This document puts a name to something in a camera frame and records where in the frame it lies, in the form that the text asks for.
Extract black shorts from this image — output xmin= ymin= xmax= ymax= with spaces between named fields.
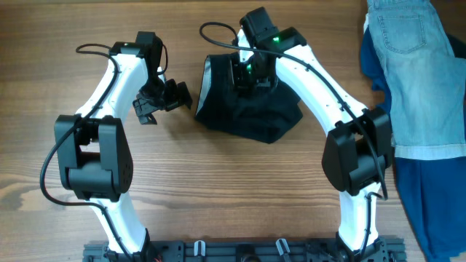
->
xmin=194 ymin=53 xmax=303 ymax=143

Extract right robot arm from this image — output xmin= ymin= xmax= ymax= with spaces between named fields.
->
xmin=236 ymin=7 xmax=392 ymax=261

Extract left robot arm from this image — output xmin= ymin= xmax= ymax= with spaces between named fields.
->
xmin=45 ymin=31 xmax=192 ymax=261

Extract light blue denim shorts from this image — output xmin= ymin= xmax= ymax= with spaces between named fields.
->
xmin=367 ymin=0 xmax=465 ymax=160

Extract blue garment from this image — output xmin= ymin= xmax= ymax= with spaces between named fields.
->
xmin=361 ymin=28 xmax=465 ymax=261

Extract black left camera cable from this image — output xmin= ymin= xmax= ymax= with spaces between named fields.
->
xmin=39 ymin=43 xmax=170 ymax=261

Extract black camera cable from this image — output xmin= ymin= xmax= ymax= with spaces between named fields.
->
xmin=199 ymin=21 xmax=390 ymax=261
xmin=39 ymin=43 xmax=170 ymax=261

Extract black right camera cable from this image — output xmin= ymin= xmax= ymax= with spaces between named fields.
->
xmin=199 ymin=21 xmax=390 ymax=261

